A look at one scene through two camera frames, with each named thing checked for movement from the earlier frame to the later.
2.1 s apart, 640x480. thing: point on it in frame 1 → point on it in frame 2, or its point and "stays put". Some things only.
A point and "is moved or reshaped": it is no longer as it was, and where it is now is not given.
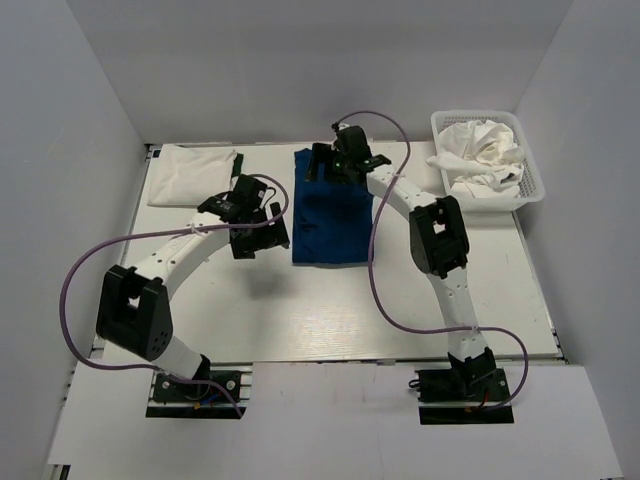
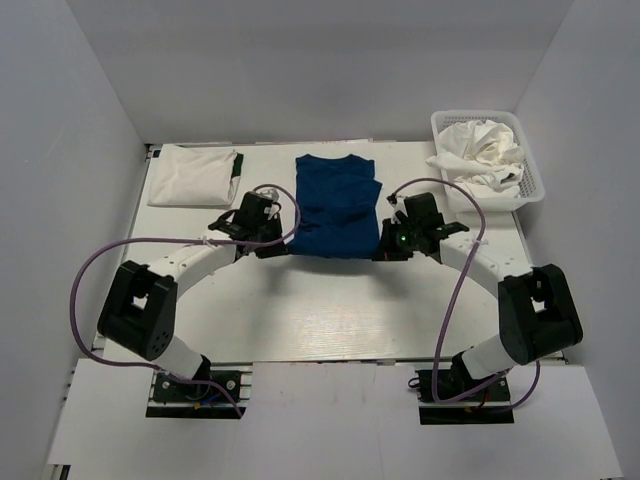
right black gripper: x=325 y=153 → x=388 y=251
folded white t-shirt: x=182 y=176 stays put
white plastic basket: x=531 y=186 stays put
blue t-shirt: x=332 y=222 is moved or reshaped
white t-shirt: x=484 y=156 stays put
